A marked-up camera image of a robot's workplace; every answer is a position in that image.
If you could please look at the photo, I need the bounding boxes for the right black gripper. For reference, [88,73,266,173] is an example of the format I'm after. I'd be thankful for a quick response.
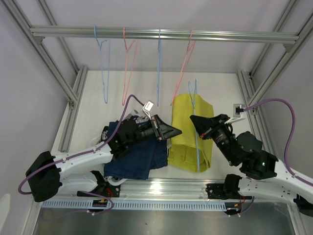
[189,114,237,165]

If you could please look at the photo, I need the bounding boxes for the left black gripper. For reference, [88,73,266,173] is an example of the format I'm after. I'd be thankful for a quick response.
[127,115,181,147]

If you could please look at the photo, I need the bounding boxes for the pink hanger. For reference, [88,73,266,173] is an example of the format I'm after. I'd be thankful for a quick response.
[122,27,138,106]
[170,29,196,106]

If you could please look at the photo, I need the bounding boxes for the light blue hanger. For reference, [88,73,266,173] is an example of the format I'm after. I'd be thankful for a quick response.
[188,79,200,172]
[156,28,161,106]
[93,25,111,104]

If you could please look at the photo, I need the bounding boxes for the olive yellow trousers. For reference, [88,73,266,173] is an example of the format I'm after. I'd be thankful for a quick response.
[168,94,214,173]

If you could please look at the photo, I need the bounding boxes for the navy blue trousers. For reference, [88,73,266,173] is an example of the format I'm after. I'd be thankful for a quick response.
[103,120,169,181]

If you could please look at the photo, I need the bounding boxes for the grey white printed trousers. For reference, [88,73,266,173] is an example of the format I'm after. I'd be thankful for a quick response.
[100,115,148,142]

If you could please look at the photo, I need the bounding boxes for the white plastic basket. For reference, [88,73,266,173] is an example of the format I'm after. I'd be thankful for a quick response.
[104,110,149,185]

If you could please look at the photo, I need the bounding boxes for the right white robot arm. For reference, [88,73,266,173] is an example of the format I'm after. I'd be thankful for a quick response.
[190,114,313,216]

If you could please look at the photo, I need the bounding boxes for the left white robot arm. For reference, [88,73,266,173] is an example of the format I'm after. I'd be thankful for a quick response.
[25,115,182,202]

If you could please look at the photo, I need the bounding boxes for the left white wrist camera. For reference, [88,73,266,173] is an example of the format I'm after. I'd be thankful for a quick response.
[142,100,154,120]

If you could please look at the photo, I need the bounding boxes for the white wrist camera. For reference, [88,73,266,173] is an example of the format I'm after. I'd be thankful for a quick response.
[225,104,247,124]
[142,100,154,120]

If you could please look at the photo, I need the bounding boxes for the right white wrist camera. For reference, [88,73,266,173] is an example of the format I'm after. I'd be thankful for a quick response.
[225,104,247,124]

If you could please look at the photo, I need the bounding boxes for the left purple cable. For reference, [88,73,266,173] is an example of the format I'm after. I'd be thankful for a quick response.
[18,94,147,216]

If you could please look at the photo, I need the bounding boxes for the aluminium frame right struts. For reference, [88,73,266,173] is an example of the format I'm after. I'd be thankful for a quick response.
[237,0,313,156]

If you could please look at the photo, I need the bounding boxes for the aluminium frame struts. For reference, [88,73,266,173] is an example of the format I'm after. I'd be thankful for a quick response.
[237,0,313,156]
[0,0,88,152]

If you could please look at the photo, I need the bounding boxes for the aluminium frame left struts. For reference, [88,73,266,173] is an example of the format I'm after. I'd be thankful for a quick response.
[0,0,88,152]

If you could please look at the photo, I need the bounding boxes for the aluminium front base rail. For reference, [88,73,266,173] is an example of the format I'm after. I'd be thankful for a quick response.
[56,177,299,205]

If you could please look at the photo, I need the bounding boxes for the grey slotted cable duct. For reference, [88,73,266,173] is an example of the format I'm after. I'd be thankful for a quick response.
[42,198,240,212]

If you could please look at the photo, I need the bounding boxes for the aluminium hanging rail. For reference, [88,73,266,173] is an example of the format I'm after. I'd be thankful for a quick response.
[30,25,299,45]

